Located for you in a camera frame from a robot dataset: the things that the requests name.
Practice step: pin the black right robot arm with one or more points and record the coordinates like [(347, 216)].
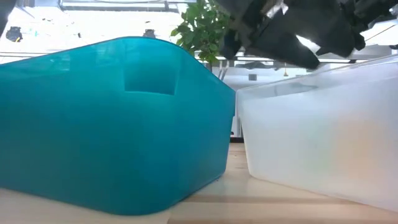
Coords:
[(373, 7)]

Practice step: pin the clear plastic bin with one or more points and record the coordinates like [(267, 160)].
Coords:
[(311, 140)]

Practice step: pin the teal plastic bin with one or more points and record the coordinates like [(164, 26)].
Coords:
[(93, 140)]

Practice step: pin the green leafy plant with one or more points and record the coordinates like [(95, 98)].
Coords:
[(202, 31)]

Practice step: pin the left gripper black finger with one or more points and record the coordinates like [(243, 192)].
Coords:
[(286, 46), (335, 31)]

